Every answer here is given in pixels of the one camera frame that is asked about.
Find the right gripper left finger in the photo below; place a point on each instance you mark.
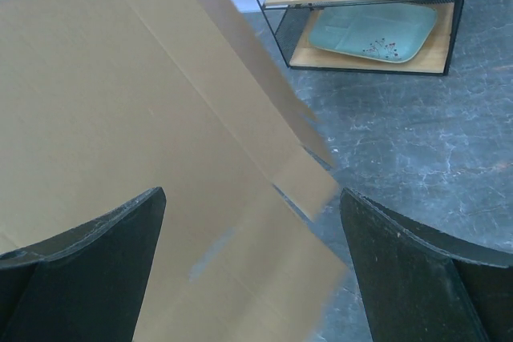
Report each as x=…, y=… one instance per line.
x=87, y=283

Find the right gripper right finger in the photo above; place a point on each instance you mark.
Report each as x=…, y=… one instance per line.
x=420, y=284

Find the brown cardboard box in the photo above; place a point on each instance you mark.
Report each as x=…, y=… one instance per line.
x=102, y=100

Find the teal divided tray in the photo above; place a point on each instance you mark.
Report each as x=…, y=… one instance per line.
x=391, y=32

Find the black wire wooden shelf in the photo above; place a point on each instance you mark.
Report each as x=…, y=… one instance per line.
x=298, y=16

